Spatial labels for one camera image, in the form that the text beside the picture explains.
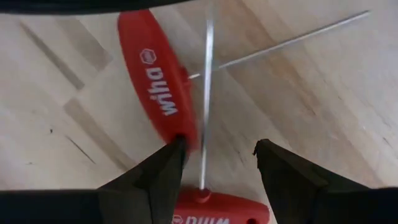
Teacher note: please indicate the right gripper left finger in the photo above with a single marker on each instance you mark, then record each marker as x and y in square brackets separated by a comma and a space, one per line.
[161, 177]

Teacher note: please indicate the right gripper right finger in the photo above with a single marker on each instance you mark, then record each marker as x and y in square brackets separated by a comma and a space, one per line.
[286, 186]

